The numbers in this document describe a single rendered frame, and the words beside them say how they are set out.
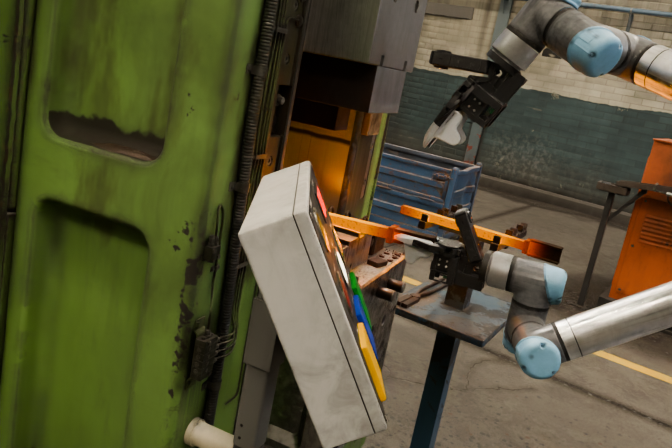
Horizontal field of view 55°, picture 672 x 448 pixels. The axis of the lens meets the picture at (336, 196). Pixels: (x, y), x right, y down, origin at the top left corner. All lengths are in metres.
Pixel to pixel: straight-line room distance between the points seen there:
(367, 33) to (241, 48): 0.27
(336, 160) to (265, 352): 0.89
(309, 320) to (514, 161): 8.65
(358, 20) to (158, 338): 0.70
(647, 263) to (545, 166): 4.46
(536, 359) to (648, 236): 3.69
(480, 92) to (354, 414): 0.64
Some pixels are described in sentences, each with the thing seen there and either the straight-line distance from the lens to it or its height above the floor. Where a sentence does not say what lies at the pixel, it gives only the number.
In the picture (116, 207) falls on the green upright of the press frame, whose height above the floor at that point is 1.03.
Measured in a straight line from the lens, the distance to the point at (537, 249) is 1.77.
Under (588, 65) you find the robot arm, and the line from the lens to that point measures 1.12.
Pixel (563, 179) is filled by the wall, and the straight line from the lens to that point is 9.15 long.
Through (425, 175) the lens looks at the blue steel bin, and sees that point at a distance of 5.26.
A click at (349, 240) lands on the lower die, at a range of 1.40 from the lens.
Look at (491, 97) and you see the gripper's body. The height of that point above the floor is 1.35.
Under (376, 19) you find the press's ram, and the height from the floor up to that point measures 1.45.
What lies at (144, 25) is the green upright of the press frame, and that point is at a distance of 1.26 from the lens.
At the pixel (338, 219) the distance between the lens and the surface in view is 1.47.
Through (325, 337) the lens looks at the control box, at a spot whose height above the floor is 1.06.
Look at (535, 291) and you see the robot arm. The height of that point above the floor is 0.99.
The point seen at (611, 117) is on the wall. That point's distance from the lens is 9.02.
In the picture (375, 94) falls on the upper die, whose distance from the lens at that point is 1.32.
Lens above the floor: 1.36
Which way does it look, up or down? 12 degrees down
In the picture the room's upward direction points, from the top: 11 degrees clockwise
